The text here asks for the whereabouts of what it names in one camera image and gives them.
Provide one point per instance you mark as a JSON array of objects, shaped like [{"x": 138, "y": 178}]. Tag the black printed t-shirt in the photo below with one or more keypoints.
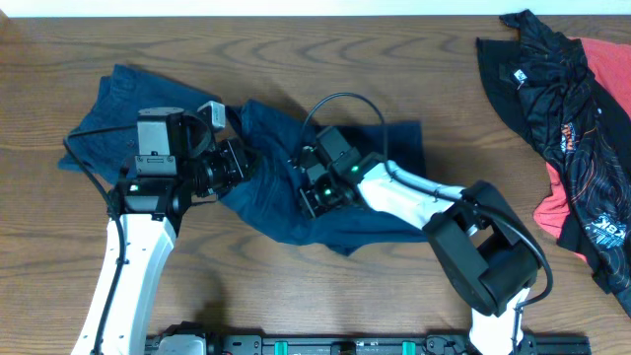
[{"x": 542, "y": 88}]

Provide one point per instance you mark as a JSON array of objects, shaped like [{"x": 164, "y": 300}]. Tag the folded blue shorts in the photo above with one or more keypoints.
[{"x": 121, "y": 95}]

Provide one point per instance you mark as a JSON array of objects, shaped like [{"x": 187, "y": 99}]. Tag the dark navy shorts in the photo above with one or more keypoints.
[{"x": 269, "y": 200}]

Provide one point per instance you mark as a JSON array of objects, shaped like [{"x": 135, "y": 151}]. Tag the red garment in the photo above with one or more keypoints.
[{"x": 610, "y": 63}]

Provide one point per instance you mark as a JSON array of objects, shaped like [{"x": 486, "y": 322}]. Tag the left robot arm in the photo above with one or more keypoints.
[{"x": 177, "y": 159}]

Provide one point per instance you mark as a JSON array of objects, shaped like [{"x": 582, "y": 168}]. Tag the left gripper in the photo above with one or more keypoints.
[{"x": 231, "y": 151}]

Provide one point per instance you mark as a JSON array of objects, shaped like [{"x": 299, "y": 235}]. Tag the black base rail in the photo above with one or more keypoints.
[{"x": 191, "y": 338}]

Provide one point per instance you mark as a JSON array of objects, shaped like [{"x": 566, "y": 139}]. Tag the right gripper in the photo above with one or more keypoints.
[{"x": 309, "y": 203}]

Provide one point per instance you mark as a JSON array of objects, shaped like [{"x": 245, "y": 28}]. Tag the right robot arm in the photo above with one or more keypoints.
[{"x": 486, "y": 252}]

